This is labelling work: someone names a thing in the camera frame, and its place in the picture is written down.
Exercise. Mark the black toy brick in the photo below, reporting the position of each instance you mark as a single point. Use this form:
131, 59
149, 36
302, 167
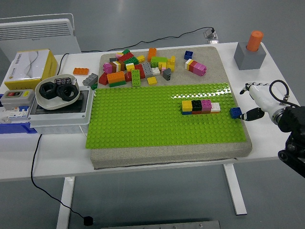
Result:
196, 105

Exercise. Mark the white circuit breaker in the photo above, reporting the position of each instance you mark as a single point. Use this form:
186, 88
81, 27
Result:
14, 114

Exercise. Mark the light grey toy brick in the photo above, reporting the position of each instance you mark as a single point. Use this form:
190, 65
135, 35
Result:
147, 69

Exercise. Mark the grey metal plate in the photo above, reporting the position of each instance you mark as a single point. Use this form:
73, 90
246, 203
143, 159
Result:
162, 225

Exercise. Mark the long red toy brick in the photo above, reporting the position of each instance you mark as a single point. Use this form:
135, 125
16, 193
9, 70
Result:
126, 56

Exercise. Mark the lime green toy brick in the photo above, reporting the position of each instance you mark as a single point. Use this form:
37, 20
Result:
158, 61

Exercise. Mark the white table leg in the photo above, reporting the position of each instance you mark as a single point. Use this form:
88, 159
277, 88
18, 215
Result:
65, 202
234, 190

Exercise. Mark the dark grey sloped toy brick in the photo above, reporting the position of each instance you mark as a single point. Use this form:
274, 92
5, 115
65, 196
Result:
167, 74

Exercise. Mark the white flat toy brick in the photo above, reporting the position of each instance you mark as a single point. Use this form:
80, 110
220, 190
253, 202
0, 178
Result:
216, 107

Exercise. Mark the grey push-button switch box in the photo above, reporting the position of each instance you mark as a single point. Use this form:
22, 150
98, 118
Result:
16, 97

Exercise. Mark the pink and yellow toy brick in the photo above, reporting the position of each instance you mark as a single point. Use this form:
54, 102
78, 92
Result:
119, 55

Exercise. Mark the small dark green toy brick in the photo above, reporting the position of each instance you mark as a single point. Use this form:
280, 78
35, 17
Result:
94, 86

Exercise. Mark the white oval bowl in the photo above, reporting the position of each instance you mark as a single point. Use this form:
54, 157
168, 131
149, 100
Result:
51, 103

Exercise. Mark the magenta square toy brick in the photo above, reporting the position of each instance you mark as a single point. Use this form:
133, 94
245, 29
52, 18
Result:
206, 105

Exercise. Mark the yellow square toy brick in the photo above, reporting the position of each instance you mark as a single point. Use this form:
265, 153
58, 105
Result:
187, 105

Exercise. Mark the brown and white brick stack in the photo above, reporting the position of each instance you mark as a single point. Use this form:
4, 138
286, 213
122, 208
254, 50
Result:
118, 65

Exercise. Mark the grey cube block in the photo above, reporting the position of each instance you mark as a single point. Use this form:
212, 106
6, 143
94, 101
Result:
250, 59

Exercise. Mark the long dark green toy brick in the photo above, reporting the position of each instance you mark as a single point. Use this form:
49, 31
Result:
117, 83

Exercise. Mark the orange-red flat toy brick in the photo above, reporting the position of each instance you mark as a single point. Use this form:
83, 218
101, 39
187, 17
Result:
196, 112

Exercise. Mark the white and yellow toy brick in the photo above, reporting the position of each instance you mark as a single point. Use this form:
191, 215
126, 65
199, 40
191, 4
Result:
188, 64

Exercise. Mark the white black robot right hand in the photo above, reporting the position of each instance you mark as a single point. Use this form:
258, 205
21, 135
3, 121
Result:
263, 100

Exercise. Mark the yellow and white tissue box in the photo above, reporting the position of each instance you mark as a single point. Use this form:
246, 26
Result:
28, 68

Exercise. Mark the green and white toy brick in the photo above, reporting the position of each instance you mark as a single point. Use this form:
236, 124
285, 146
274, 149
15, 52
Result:
131, 61

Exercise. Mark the dark red flat toy brick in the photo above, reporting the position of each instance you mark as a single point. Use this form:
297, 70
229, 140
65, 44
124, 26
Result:
206, 111

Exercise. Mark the orange flat toy brick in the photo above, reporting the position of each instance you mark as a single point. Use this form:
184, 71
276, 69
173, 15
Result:
81, 71

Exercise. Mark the red sloped toy brick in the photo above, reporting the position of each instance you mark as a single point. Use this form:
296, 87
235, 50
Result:
103, 79

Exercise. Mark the grey electrical junction box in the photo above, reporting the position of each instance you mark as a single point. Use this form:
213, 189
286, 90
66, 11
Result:
62, 118

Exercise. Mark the long grey toy brick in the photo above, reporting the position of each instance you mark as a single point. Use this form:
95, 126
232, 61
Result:
90, 79

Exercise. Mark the tall orange toy brick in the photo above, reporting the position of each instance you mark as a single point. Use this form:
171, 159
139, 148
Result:
152, 54

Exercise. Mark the white panel heater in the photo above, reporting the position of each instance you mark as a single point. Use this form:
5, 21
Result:
35, 33

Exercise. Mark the orange cylinder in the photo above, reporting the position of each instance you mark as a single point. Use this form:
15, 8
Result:
254, 41

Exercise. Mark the grey-beige foam mat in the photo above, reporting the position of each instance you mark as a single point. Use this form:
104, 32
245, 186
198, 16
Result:
202, 78

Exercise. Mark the lime green flat plate brick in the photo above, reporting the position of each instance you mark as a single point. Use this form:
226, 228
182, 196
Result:
135, 77

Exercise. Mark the small pink toy brick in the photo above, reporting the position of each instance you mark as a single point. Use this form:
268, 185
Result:
164, 70

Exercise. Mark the yellow flat plate brick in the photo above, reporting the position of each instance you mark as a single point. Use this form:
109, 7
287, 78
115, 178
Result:
152, 80

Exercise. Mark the green studded baseplate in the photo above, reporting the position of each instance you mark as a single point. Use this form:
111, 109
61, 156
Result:
143, 114

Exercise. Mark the large black plastic nut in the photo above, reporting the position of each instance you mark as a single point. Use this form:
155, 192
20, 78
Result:
48, 90
67, 93

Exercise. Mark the small dark grey toy brick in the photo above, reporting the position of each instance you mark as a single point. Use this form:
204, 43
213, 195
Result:
113, 59

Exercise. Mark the metal floor socket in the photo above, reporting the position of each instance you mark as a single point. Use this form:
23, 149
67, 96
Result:
210, 35

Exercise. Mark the blue toy brick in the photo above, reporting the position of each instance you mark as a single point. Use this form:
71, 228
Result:
235, 112
187, 112
188, 55

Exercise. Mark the blue flat toy brick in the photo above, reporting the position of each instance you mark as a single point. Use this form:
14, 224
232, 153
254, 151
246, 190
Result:
187, 112

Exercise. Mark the long orange toy brick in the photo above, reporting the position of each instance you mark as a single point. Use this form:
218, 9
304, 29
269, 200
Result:
116, 76

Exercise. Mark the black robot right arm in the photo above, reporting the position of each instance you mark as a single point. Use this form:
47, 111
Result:
294, 119

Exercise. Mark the small purple circuit board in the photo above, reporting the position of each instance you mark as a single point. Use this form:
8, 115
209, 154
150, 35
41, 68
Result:
62, 80

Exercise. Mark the tall yellow toy brick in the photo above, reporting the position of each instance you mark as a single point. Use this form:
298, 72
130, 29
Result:
171, 63

